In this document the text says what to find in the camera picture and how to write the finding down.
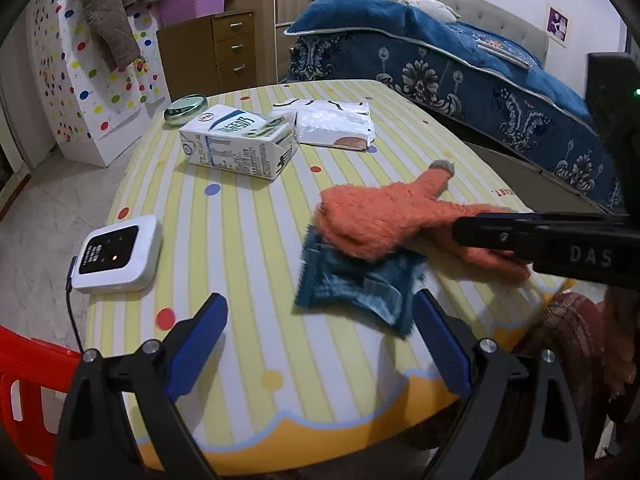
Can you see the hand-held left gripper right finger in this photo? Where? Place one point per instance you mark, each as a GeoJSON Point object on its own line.
{"type": "Point", "coordinates": [442, 345]}

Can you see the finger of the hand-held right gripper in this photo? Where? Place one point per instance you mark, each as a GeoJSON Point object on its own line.
{"type": "Point", "coordinates": [495, 235]}

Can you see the purple plastic basket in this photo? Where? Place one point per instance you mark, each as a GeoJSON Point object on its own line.
{"type": "Point", "coordinates": [192, 2]}

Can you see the red plastic chair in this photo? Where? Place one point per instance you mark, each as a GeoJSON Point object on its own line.
{"type": "Point", "coordinates": [30, 390]}

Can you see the blue patterned blanket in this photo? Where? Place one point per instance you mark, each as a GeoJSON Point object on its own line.
{"type": "Point", "coordinates": [430, 55]}

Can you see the brown fuzzy coat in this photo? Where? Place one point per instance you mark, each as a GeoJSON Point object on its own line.
{"type": "Point", "coordinates": [115, 5]}

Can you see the green round tin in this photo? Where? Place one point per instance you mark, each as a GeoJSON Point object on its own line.
{"type": "Point", "coordinates": [185, 109]}

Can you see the small wall picture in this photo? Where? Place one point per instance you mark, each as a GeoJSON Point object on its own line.
{"type": "Point", "coordinates": [556, 25]}

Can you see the white electronic device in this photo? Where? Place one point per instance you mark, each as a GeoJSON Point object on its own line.
{"type": "Point", "coordinates": [117, 255]}

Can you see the orange fuzzy glove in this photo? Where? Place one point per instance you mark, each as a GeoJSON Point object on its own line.
{"type": "Point", "coordinates": [380, 210]}

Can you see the white dotted cabinet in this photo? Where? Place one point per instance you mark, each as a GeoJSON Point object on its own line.
{"type": "Point", "coordinates": [75, 75]}

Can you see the dark patterned cloth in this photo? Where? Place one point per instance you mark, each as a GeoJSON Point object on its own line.
{"type": "Point", "coordinates": [575, 320]}

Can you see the brown wooden drawer cabinet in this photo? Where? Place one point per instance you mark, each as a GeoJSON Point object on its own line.
{"type": "Point", "coordinates": [200, 55]}

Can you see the white plastic wrapper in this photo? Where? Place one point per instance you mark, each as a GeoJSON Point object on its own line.
{"type": "Point", "coordinates": [330, 122]}

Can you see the white pillow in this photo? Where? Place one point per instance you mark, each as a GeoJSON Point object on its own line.
{"type": "Point", "coordinates": [432, 8]}

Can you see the grey upholstered bed frame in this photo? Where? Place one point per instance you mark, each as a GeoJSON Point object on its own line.
{"type": "Point", "coordinates": [500, 7]}

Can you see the blue foil wrapper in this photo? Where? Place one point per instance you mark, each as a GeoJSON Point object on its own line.
{"type": "Point", "coordinates": [350, 285]}

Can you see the white milk carton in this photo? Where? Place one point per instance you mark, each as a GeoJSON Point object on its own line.
{"type": "Point", "coordinates": [235, 142]}

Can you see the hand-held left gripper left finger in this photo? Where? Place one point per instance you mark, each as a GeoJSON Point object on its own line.
{"type": "Point", "coordinates": [197, 350]}

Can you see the striped yellow tablecloth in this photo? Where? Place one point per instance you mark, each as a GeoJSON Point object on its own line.
{"type": "Point", "coordinates": [240, 220]}

